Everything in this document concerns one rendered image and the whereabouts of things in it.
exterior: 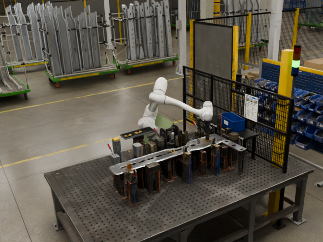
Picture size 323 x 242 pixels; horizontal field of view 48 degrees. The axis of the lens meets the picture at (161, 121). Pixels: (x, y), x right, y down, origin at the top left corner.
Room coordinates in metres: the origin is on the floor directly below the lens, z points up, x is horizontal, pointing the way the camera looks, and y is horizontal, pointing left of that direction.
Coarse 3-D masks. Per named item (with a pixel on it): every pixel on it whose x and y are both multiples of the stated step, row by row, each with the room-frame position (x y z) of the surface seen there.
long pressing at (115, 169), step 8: (216, 136) 3.78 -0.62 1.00; (192, 144) 3.60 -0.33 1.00; (200, 144) 3.60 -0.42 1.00; (208, 144) 3.59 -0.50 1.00; (160, 152) 3.43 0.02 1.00; (176, 152) 3.42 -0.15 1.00; (128, 160) 3.27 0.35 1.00; (136, 160) 3.27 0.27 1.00; (152, 160) 3.26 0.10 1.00; (160, 160) 3.26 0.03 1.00; (112, 168) 3.13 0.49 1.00; (120, 168) 3.12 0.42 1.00; (136, 168) 3.11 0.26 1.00
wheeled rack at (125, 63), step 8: (136, 16) 11.82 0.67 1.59; (152, 16) 11.60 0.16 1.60; (176, 16) 11.69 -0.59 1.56; (176, 32) 11.68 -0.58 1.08; (176, 40) 11.68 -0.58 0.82; (112, 48) 11.49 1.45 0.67; (176, 48) 11.68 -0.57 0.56; (176, 56) 11.68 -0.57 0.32; (120, 64) 11.03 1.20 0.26; (128, 64) 10.82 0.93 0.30; (136, 64) 10.89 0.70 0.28; (144, 64) 10.99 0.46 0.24; (128, 72) 10.80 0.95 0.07
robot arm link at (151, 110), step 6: (162, 78) 3.92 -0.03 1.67; (156, 84) 3.85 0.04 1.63; (162, 84) 3.84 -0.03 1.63; (162, 90) 3.79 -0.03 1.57; (150, 102) 4.09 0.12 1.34; (150, 108) 4.13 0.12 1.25; (156, 108) 4.13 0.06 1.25; (144, 114) 4.22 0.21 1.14; (150, 114) 4.16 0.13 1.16; (156, 114) 4.20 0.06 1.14
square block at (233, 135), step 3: (234, 132) 3.76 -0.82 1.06; (231, 135) 3.70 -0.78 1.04; (234, 135) 3.67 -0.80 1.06; (237, 135) 3.69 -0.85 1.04; (231, 138) 3.69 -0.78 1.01; (234, 138) 3.67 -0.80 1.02; (237, 138) 3.69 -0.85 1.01; (234, 141) 3.67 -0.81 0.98; (237, 141) 3.70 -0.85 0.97; (234, 150) 3.68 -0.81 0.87; (234, 153) 3.68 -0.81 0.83; (234, 156) 3.68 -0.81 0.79; (234, 159) 3.68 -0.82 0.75; (234, 162) 3.68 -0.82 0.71
